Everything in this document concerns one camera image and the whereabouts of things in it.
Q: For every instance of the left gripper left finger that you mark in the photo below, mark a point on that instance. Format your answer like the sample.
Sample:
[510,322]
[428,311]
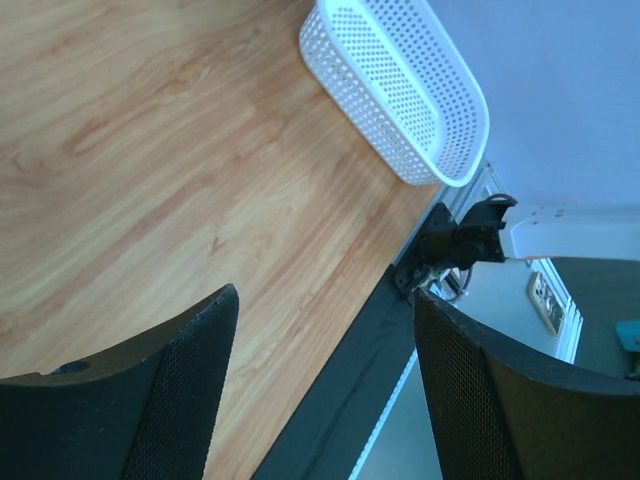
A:
[142,409]

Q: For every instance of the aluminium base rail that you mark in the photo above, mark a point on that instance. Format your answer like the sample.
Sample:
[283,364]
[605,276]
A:
[458,200]

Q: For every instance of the white perforated basket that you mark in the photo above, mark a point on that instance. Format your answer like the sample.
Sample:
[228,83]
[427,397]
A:
[394,71]

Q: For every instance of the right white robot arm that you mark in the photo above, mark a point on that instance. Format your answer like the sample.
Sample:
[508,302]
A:
[498,229]

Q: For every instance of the tan framed wall object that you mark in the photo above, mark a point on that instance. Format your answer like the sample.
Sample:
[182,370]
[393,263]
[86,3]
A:
[546,303]

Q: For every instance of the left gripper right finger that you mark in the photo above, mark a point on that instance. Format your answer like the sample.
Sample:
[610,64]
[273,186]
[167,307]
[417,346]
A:
[500,409]

